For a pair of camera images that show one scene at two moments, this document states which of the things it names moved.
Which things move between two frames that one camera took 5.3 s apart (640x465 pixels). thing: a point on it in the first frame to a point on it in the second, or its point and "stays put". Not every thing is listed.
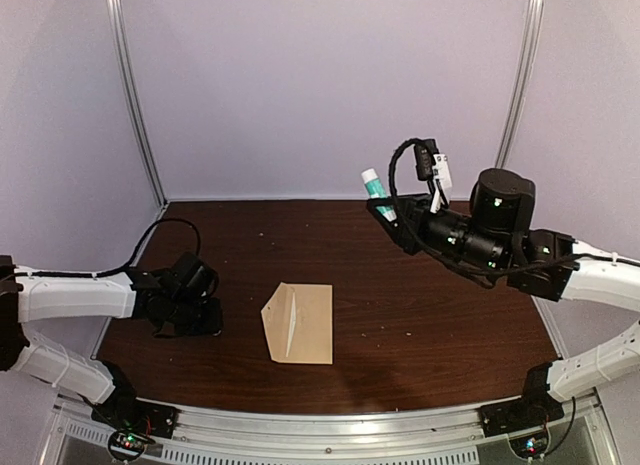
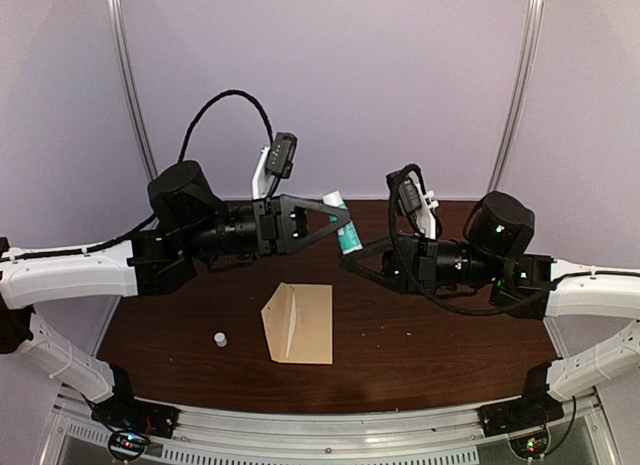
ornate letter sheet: x=293 y=324 stays put
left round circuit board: x=126 y=446 stays put
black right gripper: x=413 y=214 to x=419 y=260
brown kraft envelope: x=298 y=323 stays put
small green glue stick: x=376 y=190 to x=349 y=237
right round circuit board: x=529 y=446 stays put
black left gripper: x=212 y=326 to x=276 y=228
